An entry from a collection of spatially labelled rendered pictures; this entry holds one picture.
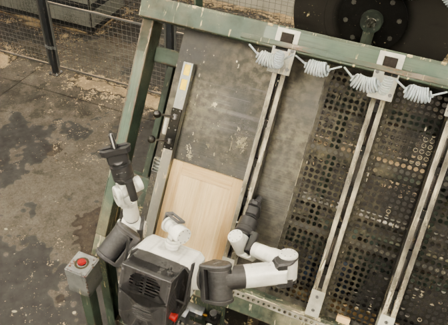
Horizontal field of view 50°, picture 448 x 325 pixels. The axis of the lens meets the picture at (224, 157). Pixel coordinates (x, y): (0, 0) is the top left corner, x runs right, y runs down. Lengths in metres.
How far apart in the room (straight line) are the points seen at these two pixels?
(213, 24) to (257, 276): 1.10
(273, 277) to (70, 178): 2.70
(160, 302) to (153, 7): 1.30
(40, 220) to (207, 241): 1.89
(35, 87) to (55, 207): 1.80
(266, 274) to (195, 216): 0.63
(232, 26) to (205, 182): 0.73
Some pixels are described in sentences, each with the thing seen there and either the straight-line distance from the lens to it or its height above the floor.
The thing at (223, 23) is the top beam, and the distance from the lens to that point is 2.20.
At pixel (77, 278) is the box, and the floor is 0.89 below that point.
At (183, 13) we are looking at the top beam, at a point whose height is 1.91.
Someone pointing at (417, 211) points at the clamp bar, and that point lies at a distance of 2.15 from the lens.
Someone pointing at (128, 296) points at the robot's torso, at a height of 1.30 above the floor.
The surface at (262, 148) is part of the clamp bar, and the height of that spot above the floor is 1.48.
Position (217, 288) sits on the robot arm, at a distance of 1.84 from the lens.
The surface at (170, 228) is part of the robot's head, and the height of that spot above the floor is 1.43.
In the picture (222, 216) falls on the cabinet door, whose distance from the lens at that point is 2.31.
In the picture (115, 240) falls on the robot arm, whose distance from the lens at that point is 1.96.
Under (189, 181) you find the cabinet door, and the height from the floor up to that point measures 1.23.
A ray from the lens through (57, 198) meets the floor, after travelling 4.10.
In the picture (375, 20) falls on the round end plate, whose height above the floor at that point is 1.87.
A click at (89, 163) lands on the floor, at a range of 4.36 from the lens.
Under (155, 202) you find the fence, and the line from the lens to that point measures 2.40.
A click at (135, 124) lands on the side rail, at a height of 1.38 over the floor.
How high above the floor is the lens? 2.84
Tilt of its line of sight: 41 degrees down
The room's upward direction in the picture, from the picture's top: 4 degrees clockwise
